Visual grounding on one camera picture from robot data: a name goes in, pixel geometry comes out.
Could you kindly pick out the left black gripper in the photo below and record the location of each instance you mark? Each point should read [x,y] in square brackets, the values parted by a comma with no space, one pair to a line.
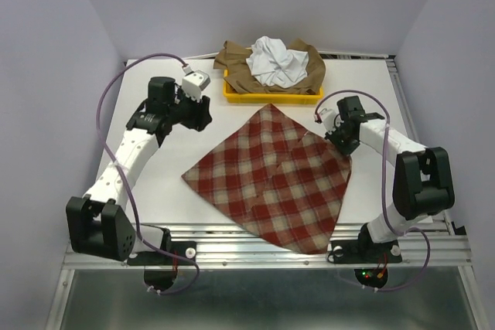
[201,117]

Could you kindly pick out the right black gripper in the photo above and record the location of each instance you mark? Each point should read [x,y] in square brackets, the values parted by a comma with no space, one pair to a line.
[343,149]

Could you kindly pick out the red plaid skirt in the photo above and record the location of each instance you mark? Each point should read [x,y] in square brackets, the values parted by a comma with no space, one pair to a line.
[277,180]

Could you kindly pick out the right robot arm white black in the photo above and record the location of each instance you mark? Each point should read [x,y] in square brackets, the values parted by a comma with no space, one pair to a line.
[416,181]

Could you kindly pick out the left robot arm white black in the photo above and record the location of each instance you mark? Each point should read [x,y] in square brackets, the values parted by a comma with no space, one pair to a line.
[97,223]

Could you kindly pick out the brown skirt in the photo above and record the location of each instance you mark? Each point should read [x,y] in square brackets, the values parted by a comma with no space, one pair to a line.
[233,57]

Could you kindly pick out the yellow plastic tray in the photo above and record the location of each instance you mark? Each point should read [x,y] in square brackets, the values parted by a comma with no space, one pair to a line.
[288,99]

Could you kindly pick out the white skirt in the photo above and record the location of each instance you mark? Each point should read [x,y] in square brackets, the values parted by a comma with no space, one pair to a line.
[272,64]

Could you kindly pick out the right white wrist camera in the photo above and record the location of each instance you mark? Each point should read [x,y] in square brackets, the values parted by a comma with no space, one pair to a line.
[327,117]

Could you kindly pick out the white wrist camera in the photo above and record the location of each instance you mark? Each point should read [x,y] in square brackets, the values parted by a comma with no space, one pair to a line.
[194,83]
[327,117]

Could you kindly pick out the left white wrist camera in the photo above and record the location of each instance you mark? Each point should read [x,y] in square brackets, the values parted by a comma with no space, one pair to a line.
[194,83]

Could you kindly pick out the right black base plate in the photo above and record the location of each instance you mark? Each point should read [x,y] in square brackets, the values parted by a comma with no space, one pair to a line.
[350,252]

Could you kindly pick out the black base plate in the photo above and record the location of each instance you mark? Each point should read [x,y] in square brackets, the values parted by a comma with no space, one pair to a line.
[186,249]
[350,252]

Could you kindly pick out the aluminium frame rail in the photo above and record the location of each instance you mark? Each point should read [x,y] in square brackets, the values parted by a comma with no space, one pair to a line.
[227,246]

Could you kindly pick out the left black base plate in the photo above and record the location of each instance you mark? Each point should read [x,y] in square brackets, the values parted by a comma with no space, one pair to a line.
[186,249]

